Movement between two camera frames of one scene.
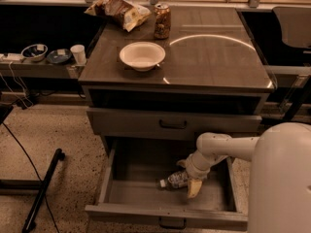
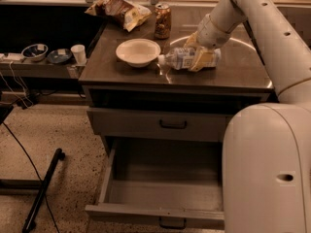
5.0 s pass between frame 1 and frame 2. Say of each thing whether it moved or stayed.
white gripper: moved
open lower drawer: stayed
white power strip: stayed
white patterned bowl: stayed
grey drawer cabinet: stayed
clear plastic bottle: moved
